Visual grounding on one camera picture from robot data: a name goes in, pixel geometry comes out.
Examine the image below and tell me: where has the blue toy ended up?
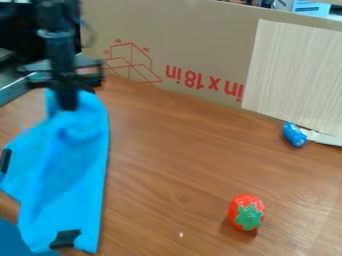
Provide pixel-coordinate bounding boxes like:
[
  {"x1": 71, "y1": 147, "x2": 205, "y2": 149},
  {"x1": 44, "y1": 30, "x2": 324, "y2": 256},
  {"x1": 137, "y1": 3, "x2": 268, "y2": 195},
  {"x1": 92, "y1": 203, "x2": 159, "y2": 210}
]
[{"x1": 280, "y1": 121, "x2": 309, "y2": 149}]

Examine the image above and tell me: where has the cardboard box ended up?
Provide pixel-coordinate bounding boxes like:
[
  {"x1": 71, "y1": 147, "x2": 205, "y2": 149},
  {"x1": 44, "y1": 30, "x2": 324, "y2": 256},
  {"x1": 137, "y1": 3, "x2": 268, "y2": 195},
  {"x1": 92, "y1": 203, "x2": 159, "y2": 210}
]
[{"x1": 78, "y1": 0, "x2": 342, "y2": 112}]

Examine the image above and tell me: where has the white box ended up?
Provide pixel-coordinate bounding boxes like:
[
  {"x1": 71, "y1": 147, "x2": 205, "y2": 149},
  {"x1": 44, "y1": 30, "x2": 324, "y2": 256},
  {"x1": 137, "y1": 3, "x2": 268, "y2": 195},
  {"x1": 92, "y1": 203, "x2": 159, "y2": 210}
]
[{"x1": 272, "y1": 0, "x2": 334, "y2": 18}]

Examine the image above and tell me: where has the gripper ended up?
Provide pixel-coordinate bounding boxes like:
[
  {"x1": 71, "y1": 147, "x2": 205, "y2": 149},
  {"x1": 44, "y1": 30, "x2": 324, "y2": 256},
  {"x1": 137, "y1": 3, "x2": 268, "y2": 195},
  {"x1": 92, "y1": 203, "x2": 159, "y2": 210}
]
[{"x1": 17, "y1": 57, "x2": 109, "y2": 112}]

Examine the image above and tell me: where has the red toy strawberry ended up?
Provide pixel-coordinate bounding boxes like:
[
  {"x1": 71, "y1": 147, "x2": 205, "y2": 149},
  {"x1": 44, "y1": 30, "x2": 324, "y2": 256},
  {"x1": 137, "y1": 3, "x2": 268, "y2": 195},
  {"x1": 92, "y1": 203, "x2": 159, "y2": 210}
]
[{"x1": 225, "y1": 193, "x2": 268, "y2": 233}]

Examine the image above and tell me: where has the light wooden board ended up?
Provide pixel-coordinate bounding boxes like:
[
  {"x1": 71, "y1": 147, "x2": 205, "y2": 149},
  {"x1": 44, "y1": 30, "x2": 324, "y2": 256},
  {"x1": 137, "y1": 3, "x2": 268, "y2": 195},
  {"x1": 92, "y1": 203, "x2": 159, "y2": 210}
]
[{"x1": 240, "y1": 18, "x2": 342, "y2": 138}]

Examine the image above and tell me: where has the blue cloth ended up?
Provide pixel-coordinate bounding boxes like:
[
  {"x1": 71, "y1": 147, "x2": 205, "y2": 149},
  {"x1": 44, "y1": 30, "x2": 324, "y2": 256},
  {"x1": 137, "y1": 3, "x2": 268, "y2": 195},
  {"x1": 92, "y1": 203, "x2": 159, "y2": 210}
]
[{"x1": 0, "y1": 88, "x2": 113, "y2": 256}]

